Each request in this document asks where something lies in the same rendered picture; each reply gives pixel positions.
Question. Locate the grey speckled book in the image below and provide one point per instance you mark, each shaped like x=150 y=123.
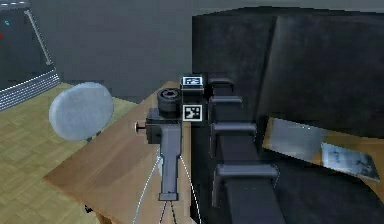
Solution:
x=350 y=161

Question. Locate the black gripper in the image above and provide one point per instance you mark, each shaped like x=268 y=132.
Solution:
x=170 y=150

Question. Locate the black sofa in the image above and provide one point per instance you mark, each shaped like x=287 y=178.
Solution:
x=320 y=76

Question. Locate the brown wooden side table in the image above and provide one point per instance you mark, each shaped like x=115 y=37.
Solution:
x=353 y=143

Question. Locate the grey round cushion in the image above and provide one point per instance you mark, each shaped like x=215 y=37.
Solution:
x=81 y=111

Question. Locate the grey flat sheet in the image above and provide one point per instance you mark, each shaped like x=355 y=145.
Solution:
x=296 y=138

